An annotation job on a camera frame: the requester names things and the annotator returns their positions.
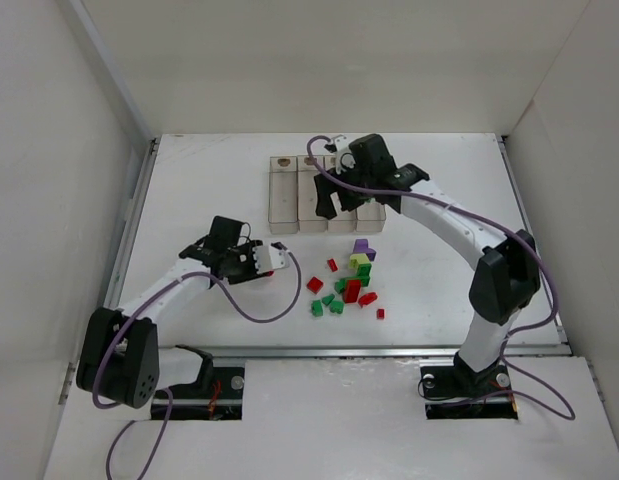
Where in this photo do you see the red square lego brick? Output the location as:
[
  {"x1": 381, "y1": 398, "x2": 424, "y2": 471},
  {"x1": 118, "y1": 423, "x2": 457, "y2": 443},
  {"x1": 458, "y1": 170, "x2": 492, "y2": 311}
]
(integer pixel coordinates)
[{"x1": 306, "y1": 277, "x2": 324, "y2": 294}]

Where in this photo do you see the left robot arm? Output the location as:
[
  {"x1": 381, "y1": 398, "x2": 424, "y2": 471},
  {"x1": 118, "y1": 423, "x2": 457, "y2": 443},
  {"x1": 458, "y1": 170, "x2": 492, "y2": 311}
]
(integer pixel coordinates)
[{"x1": 76, "y1": 216, "x2": 265, "y2": 410}]

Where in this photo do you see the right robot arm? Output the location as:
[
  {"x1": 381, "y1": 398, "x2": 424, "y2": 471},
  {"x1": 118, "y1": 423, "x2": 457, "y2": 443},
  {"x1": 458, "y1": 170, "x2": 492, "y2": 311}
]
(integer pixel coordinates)
[{"x1": 314, "y1": 134, "x2": 540, "y2": 376}]

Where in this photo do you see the purple lego block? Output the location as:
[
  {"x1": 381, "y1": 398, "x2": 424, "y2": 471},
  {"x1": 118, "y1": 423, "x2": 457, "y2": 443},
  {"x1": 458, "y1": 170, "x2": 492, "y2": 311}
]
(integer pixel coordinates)
[{"x1": 352, "y1": 238, "x2": 377, "y2": 262}]

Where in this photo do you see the yellow-green lego block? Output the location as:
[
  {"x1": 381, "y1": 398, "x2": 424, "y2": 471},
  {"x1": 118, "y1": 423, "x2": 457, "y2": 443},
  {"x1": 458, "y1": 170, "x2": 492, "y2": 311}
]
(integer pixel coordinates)
[{"x1": 349, "y1": 253, "x2": 370, "y2": 269}]

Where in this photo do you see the small red lego brick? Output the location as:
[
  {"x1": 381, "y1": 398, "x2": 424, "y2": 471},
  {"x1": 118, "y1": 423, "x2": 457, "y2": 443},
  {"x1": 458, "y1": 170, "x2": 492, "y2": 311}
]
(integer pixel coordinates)
[{"x1": 327, "y1": 258, "x2": 338, "y2": 272}]

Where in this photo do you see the green lego under pile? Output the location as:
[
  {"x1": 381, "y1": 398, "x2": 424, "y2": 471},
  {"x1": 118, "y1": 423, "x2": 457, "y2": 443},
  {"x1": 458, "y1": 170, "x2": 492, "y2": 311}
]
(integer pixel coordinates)
[{"x1": 334, "y1": 263, "x2": 372, "y2": 294}]

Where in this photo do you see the tall red lego brick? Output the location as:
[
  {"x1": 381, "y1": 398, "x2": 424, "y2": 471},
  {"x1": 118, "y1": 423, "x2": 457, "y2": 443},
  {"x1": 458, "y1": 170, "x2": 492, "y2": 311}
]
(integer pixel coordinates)
[{"x1": 342, "y1": 278, "x2": 362, "y2": 304}]

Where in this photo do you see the green lego left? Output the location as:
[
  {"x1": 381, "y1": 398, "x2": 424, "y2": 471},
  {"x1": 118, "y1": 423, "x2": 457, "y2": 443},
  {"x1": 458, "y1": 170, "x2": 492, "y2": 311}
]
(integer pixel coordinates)
[{"x1": 310, "y1": 300, "x2": 324, "y2": 318}]

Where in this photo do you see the red slanted lego brick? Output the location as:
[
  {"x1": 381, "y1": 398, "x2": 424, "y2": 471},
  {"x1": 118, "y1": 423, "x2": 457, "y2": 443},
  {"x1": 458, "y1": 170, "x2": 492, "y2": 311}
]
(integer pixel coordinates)
[{"x1": 358, "y1": 292, "x2": 378, "y2": 308}]

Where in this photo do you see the green lego middle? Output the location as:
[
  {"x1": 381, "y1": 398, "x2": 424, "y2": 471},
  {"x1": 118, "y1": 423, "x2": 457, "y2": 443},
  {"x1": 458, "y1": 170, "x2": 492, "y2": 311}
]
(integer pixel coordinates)
[{"x1": 321, "y1": 294, "x2": 335, "y2": 306}]

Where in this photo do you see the green lego right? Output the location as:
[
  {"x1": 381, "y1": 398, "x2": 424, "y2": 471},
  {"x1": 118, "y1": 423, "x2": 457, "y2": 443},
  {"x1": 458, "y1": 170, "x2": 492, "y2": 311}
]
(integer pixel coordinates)
[{"x1": 329, "y1": 300, "x2": 345, "y2": 315}]

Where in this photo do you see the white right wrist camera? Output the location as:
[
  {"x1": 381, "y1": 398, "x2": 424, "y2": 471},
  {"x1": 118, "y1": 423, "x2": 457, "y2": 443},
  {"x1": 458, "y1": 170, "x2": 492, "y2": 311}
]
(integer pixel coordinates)
[{"x1": 324, "y1": 134, "x2": 356, "y2": 175}]

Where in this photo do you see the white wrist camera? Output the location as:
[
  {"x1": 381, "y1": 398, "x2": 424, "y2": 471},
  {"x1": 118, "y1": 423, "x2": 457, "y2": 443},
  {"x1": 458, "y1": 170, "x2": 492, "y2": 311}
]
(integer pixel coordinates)
[
  {"x1": 324, "y1": 134, "x2": 356, "y2": 175},
  {"x1": 253, "y1": 242, "x2": 289, "y2": 275}
]

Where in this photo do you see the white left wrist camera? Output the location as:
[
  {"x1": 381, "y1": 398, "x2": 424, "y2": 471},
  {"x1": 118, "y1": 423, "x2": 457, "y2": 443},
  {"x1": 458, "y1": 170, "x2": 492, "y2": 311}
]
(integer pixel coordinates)
[{"x1": 253, "y1": 242, "x2": 289, "y2": 275}]

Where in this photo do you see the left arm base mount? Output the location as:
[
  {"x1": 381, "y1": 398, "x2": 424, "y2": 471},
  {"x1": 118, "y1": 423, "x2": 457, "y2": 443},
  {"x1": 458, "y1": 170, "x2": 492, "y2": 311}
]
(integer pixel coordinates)
[{"x1": 153, "y1": 362, "x2": 245, "y2": 403}]

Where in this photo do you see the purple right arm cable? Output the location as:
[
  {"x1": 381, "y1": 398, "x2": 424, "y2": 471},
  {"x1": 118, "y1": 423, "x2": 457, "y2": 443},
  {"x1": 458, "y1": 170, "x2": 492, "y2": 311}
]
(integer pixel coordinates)
[{"x1": 306, "y1": 134, "x2": 576, "y2": 420}]

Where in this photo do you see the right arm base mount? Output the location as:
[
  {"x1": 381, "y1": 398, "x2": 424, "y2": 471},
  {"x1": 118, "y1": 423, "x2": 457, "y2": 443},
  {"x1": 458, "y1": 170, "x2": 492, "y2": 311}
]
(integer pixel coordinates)
[{"x1": 420, "y1": 365, "x2": 509, "y2": 401}]

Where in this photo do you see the aluminium front rail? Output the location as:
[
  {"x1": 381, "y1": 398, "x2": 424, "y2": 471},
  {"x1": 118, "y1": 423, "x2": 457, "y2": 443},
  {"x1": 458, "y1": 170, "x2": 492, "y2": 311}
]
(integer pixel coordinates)
[{"x1": 98, "y1": 344, "x2": 573, "y2": 359}]

